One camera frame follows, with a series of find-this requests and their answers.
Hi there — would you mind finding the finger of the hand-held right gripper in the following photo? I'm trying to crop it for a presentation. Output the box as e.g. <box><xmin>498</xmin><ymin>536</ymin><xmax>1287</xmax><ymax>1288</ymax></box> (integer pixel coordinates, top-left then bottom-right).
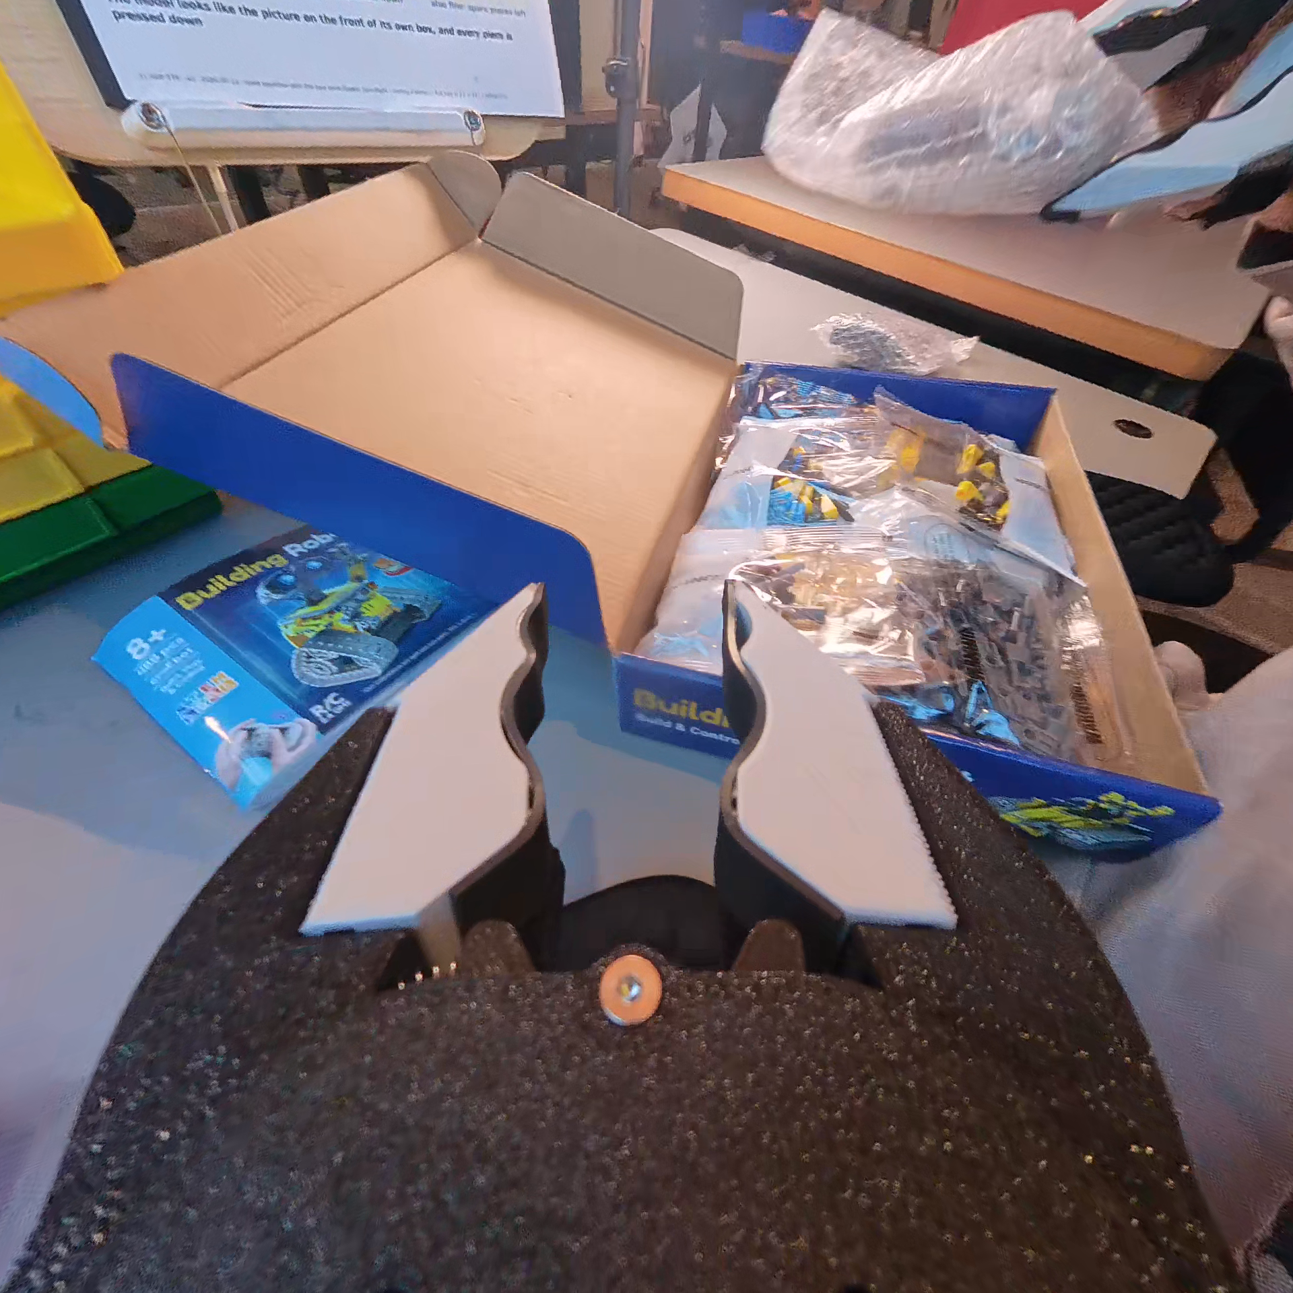
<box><xmin>1090</xmin><ymin>0</ymin><xmax>1230</xmax><ymax>92</ymax></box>
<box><xmin>1041</xmin><ymin>25</ymin><xmax>1293</xmax><ymax>226</ymax></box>

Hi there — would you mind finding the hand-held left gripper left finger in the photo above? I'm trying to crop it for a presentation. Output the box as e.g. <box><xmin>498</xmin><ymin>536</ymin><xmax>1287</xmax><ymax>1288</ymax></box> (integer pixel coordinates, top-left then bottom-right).
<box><xmin>298</xmin><ymin>583</ymin><xmax>548</xmax><ymax>976</ymax></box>

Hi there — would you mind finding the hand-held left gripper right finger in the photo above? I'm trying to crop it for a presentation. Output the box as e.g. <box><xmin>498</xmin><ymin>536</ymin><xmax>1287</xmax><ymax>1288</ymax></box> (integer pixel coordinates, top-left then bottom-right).
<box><xmin>712</xmin><ymin>581</ymin><xmax>958</xmax><ymax>929</ymax></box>

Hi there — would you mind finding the bag of grey bricks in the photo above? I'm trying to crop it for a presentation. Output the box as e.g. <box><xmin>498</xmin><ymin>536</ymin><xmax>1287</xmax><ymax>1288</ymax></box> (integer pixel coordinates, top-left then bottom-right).
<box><xmin>727</xmin><ymin>551</ymin><xmax>1120</xmax><ymax>778</ymax></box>

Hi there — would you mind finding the bag of wheels and beams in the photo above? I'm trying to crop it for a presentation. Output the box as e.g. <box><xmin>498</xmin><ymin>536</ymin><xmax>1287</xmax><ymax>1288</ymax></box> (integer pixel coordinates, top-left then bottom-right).
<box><xmin>873</xmin><ymin>389</ymin><xmax>1074</xmax><ymax>568</ymax></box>

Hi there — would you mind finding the blue cardboard kit box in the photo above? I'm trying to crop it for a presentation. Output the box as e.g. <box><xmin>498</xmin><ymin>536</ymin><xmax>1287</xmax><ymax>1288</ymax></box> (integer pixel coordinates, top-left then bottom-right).
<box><xmin>0</xmin><ymin>152</ymin><xmax>1221</xmax><ymax>863</ymax></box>

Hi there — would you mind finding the grey desk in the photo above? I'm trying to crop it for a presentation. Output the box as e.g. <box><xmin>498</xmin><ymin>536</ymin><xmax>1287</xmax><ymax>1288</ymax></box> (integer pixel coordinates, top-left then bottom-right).
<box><xmin>0</xmin><ymin>228</ymin><xmax>1221</xmax><ymax>1293</ymax></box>

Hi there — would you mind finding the wood-edged table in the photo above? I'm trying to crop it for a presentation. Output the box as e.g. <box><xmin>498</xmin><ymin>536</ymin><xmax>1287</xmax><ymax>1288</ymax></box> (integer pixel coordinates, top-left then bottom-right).
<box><xmin>661</xmin><ymin>154</ymin><xmax>1272</xmax><ymax>384</ymax></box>

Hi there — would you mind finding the bubble wrap bag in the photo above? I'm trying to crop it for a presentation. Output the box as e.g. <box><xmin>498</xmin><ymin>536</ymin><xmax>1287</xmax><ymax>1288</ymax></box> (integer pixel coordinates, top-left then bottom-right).
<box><xmin>761</xmin><ymin>8</ymin><xmax>1163</xmax><ymax>220</ymax></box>

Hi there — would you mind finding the blue robot kit booklet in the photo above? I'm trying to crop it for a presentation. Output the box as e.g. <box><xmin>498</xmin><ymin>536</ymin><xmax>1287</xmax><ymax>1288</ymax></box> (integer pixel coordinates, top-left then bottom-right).
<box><xmin>90</xmin><ymin>523</ymin><xmax>498</xmax><ymax>812</ymax></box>

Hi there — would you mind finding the bag of yellow blue pins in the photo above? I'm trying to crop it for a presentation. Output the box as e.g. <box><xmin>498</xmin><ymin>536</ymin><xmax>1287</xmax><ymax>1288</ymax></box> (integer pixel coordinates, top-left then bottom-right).
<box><xmin>697</xmin><ymin>419</ymin><xmax>890</xmax><ymax>538</ymax></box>

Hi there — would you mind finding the black office chair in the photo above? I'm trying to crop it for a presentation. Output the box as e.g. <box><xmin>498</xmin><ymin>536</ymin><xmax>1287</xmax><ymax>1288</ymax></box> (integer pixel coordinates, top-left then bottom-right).
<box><xmin>1088</xmin><ymin>470</ymin><xmax>1238</xmax><ymax>609</ymax></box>

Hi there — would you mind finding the green storage bin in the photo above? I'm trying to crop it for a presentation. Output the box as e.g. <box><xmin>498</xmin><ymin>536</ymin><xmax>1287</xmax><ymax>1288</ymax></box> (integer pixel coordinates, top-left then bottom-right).
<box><xmin>0</xmin><ymin>464</ymin><xmax>223</xmax><ymax>615</ymax></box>

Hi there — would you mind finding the black tripod pole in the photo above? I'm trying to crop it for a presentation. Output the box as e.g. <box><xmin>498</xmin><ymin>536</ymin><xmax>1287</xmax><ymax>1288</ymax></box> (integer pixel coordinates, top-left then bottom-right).
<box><xmin>608</xmin><ymin>0</ymin><xmax>648</xmax><ymax>216</ymax></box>

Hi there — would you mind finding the white document stand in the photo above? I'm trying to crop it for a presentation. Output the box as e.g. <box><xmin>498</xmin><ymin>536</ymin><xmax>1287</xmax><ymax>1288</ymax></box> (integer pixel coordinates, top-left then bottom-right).
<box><xmin>45</xmin><ymin>0</ymin><xmax>569</xmax><ymax>235</ymax></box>

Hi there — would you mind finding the yellow storage bin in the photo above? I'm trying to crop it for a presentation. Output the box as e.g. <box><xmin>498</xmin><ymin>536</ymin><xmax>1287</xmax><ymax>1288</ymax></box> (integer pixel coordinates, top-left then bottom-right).
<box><xmin>0</xmin><ymin>60</ymin><xmax>150</xmax><ymax>526</ymax></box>

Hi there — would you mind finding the printed instruction sheet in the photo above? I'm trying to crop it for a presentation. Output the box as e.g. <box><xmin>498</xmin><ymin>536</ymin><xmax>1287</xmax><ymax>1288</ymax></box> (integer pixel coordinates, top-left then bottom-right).
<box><xmin>86</xmin><ymin>0</ymin><xmax>567</xmax><ymax>119</ymax></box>

